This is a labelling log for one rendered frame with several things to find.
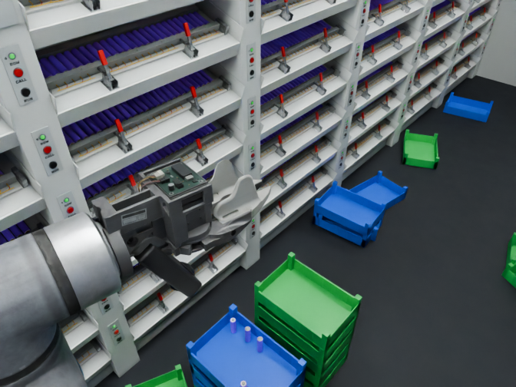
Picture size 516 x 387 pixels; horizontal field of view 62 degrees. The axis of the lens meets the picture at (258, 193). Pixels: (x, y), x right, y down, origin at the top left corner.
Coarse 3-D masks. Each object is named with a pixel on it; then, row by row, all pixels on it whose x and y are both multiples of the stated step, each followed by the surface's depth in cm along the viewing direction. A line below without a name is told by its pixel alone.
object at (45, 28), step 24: (24, 0) 88; (48, 0) 92; (72, 0) 93; (96, 0) 94; (120, 0) 99; (144, 0) 101; (168, 0) 106; (192, 0) 113; (48, 24) 88; (72, 24) 91; (96, 24) 95; (120, 24) 100
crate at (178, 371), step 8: (176, 368) 154; (160, 376) 155; (168, 376) 157; (176, 376) 159; (144, 384) 153; (152, 384) 155; (160, 384) 157; (168, 384) 157; (176, 384) 157; (184, 384) 156
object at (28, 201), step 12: (0, 156) 107; (12, 156) 103; (0, 168) 105; (12, 168) 103; (24, 168) 101; (24, 180) 102; (36, 180) 100; (24, 192) 103; (36, 192) 104; (0, 204) 100; (12, 204) 100; (24, 204) 101; (36, 204) 103; (0, 216) 98; (12, 216) 100; (24, 216) 103; (0, 228) 99
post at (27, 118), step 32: (0, 32) 81; (0, 64) 84; (32, 64) 88; (0, 96) 86; (32, 128) 94; (32, 160) 97; (64, 160) 103; (64, 192) 107; (96, 320) 136; (128, 352) 157
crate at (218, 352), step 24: (216, 336) 137; (240, 336) 137; (264, 336) 133; (192, 360) 129; (216, 360) 131; (240, 360) 131; (264, 360) 131; (288, 360) 129; (216, 384) 124; (264, 384) 125; (288, 384) 125
